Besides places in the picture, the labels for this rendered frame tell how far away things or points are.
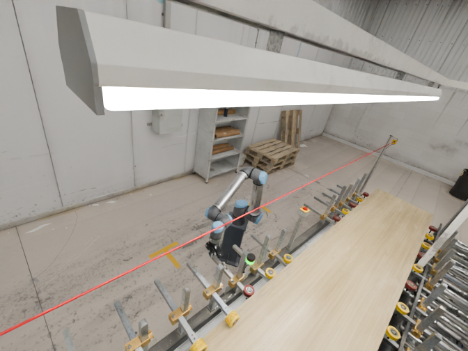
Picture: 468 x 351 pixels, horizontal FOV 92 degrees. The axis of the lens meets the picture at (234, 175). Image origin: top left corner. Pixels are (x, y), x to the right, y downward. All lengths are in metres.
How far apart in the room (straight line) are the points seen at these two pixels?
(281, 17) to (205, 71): 0.16
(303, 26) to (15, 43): 2.94
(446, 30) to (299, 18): 8.77
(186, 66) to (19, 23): 2.94
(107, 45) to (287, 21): 0.27
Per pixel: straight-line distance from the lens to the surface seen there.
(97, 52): 0.24
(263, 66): 0.36
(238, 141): 4.80
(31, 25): 3.19
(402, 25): 9.32
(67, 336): 1.65
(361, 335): 2.00
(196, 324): 1.87
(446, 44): 9.08
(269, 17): 0.38
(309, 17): 0.46
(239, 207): 2.56
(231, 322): 1.61
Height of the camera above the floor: 2.38
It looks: 29 degrees down
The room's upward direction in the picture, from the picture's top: 12 degrees clockwise
